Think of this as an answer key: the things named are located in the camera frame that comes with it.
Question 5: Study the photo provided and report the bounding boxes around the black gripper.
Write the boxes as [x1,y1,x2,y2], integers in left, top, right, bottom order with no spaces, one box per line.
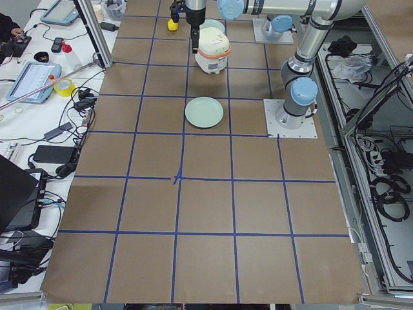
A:
[185,0,205,54]

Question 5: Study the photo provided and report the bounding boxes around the white rice cooker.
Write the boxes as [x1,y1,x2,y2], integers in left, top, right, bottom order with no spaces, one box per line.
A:
[195,27,230,74]

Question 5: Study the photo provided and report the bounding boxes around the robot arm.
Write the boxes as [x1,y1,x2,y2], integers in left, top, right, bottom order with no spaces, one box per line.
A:
[217,0,367,130]
[169,1,292,54]

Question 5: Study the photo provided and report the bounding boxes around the green plate near arm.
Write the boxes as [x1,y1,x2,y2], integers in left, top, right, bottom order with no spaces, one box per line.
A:
[200,19,225,33]
[185,97,224,129]

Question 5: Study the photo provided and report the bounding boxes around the yellow toy duck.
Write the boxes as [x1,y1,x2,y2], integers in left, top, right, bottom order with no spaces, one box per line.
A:
[167,19,179,32]

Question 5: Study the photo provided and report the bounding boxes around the red cap spray bottle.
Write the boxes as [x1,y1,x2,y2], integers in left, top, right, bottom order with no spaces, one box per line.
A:
[62,41,82,70]

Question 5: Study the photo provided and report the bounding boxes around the black phone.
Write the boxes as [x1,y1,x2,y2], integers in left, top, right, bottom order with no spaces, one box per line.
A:
[51,37,63,53]

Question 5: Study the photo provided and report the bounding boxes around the yellow tape roll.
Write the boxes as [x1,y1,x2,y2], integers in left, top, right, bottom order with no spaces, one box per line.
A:
[54,78,76,97]

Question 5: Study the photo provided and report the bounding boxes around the blue teach pendant tablet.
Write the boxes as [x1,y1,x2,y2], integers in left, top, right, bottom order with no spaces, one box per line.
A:
[6,61,62,101]

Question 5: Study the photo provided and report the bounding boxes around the black power adapter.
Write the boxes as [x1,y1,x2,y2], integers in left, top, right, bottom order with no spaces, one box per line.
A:
[33,145,76,164]

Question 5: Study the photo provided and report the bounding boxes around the black laptop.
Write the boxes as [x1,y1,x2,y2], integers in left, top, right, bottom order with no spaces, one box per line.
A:
[1,156,46,233]

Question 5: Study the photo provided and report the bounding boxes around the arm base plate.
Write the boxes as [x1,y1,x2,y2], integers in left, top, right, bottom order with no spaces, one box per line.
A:
[252,15,294,45]
[263,99,317,139]

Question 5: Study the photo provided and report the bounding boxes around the aluminium frame post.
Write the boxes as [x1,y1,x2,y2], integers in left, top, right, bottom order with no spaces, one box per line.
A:
[74,0,113,68]

